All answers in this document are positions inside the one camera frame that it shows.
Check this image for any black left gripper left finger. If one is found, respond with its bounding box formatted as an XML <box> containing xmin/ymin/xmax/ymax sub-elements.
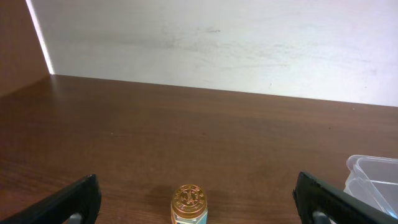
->
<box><xmin>1</xmin><ymin>174</ymin><xmax>101</xmax><ymax>224</ymax></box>

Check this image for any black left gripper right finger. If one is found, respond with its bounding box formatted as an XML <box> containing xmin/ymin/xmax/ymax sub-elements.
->
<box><xmin>293</xmin><ymin>172</ymin><xmax>397</xmax><ymax>224</ymax></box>

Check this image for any gold-lidded balm jar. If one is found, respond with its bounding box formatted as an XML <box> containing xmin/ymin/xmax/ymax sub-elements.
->
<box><xmin>170</xmin><ymin>184</ymin><xmax>208</xmax><ymax>224</ymax></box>

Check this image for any clear plastic container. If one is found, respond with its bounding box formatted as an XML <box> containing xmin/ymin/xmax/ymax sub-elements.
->
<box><xmin>344</xmin><ymin>155</ymin><xmax>398</xmax><ymax>218</ymax></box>

